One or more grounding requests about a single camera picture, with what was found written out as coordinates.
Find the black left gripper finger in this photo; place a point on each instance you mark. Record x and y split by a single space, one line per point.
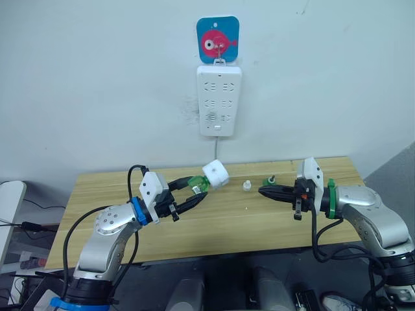
193 202
180 183

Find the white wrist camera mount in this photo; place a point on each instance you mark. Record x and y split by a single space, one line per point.
313 175
150 191

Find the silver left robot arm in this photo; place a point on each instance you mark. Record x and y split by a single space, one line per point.
110 233

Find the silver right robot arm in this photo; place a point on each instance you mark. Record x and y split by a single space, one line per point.
373 210

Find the blue fish wall hook sticker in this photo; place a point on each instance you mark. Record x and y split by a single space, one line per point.
231 29

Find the green bottle cap with wick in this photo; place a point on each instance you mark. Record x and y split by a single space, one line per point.
269 182

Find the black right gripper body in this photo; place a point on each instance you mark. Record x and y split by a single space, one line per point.
301 196

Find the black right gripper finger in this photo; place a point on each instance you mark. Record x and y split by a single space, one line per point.
279 188
282 197

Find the white furniture panel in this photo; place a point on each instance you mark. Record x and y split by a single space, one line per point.
9 214

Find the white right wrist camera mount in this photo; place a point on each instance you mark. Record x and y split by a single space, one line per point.
313 175

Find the white sneaker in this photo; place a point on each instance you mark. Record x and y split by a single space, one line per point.
337 303

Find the black ribbed block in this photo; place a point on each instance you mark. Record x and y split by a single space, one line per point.
305 301

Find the white power strip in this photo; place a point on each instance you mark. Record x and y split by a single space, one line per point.
220 100

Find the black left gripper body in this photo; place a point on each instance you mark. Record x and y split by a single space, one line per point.
166 207

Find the small metal wall hook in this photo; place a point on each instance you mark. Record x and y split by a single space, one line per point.
220 58

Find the white mosquito repellent heater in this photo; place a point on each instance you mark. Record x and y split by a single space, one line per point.
216 175

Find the small white bottle cap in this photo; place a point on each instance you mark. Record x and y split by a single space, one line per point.
246 185

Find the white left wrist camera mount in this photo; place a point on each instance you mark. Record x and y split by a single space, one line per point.
150 191

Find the dark grey rounded shape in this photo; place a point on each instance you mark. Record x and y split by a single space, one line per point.
184 296
274 291

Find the green liquid bottle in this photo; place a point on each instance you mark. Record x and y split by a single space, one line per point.
200 183

